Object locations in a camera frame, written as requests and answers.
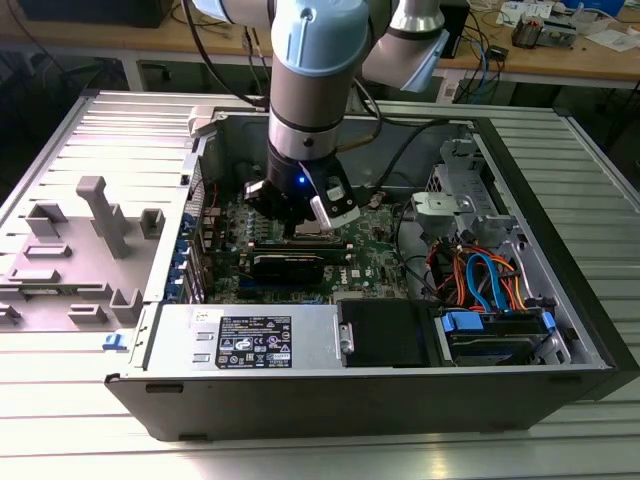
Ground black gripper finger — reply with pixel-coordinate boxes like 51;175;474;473
248;192;296;240
280;199;319;227

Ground thin metal locking lever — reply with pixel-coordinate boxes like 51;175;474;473
285;224;346;243

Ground CPU socket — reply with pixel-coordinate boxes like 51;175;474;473
284;219;347;245

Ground CPU cooler with fan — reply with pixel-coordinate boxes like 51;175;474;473
510;13;547;50

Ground graphics card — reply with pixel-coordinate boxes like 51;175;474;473
248;251;326;287

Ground green motherboard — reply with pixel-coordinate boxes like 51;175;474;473
197;187;416;306

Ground grey case latch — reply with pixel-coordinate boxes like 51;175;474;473
187;105;225;137

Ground silver drive cage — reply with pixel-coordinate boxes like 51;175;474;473
409;137;526;251

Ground silver power supply with label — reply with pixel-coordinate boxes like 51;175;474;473
128;302;351;371

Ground black and silver PC case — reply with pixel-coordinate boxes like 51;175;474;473
102;102;640;444

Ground grey parts rack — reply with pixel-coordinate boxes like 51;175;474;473
0;174;169;334

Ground hard disk in blue carrier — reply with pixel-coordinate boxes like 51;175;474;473
434;307;559;369

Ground tall black box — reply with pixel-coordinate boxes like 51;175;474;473
446;0;471;60

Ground black monitor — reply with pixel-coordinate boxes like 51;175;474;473
22;0;174;30

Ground wooden desk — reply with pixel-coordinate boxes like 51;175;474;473
0;0;640;94

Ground white printed cards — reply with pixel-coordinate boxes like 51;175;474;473
497;0;557;29

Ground green circuit board part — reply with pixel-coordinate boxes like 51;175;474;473
542;17;582;51

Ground white paper sheet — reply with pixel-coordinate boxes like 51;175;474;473
583;28;640;54

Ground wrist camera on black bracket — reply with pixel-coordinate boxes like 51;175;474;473
299;162;362;232

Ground thin red wire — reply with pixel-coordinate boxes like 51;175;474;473
192;177;220;209

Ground copper coloured cable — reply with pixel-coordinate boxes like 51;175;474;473
339;119;385;151

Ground thick black cable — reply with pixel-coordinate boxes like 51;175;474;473
392;209;441;306

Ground black camera cable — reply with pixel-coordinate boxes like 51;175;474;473
349;117;454;201

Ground blue flat wire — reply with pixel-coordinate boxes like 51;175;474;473
464;252;511;316

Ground orange wire bundle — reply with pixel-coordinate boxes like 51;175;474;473
429;242;531;314

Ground blue network cable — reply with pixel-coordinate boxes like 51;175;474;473
469;37;504;106

